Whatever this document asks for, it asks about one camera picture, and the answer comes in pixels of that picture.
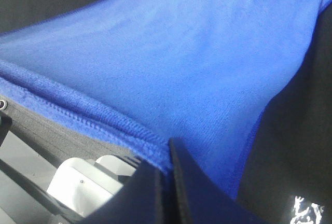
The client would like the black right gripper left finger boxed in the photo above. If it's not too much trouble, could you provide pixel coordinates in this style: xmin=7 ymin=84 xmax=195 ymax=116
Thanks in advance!
xmin=85 ymin=162 xmax=172 ymax=224

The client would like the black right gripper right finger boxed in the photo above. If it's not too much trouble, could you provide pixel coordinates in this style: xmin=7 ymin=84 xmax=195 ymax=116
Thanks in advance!
xmin=169 ymin=138 xmax=262 ymax=223

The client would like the blue microfibre towel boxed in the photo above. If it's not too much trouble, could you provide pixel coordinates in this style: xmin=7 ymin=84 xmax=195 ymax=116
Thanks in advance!
xmin=1 ymin=0 xmax=331 ymax=199

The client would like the clear tape strip right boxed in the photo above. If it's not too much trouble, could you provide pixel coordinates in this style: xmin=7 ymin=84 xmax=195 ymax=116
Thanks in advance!
xmin=289 ymin=195 xmax=325 ymax=224

